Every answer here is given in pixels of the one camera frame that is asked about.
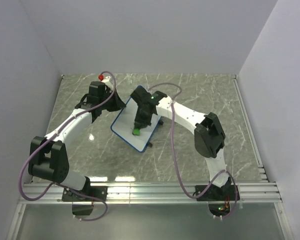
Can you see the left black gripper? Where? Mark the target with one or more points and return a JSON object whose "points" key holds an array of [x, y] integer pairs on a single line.
{"points": [[119, 104]]}

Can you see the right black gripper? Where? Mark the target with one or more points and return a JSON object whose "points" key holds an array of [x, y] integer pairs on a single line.
{"points": [[138, 121]]}

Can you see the green whiteboard eraser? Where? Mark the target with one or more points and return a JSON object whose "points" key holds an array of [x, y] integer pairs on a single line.
{"points": [[136, 131]]}

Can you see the blue framed whiteboard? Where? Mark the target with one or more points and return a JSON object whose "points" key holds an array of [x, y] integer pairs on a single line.
{"points": [[124, 124]]}

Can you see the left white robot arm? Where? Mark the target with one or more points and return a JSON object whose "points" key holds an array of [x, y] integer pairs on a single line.
{"points": [[48, 158]]}

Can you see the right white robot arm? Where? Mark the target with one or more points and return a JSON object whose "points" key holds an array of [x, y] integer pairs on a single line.
{"points": [[209, 136]]}

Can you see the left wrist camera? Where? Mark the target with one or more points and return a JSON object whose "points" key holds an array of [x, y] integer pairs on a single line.
{"points": [[108, 80]]}

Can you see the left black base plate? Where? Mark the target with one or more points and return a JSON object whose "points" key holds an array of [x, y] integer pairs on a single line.
{"points": [[99, 192]]}

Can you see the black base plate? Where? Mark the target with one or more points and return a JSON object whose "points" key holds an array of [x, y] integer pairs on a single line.
{"points": [[221, 194], [99, 192]]}

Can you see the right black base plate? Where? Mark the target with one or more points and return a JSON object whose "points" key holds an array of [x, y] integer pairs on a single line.
{"points": [[221, 194]]}

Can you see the aluminium rail frame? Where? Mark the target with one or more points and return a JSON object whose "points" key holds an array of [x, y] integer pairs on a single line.
{"points": [[144, 199]]}

